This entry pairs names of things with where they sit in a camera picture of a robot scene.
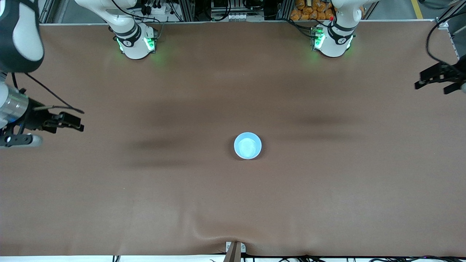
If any aluminium frame profile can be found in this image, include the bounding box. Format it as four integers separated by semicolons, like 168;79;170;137
177;0;197;21

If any grey metal mount bracket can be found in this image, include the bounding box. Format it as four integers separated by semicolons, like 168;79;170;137
223;241;246;262

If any brown table cover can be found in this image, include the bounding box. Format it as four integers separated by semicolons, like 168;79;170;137
0;20;466;257

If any black plugs and power strip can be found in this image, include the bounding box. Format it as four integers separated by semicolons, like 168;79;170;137
140;0;173;15

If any orange snack packets pile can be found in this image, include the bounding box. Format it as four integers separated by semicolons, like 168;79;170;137
290;0;335;21

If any blue plastic bowl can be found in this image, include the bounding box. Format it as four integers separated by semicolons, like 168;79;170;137
234;132;262;160

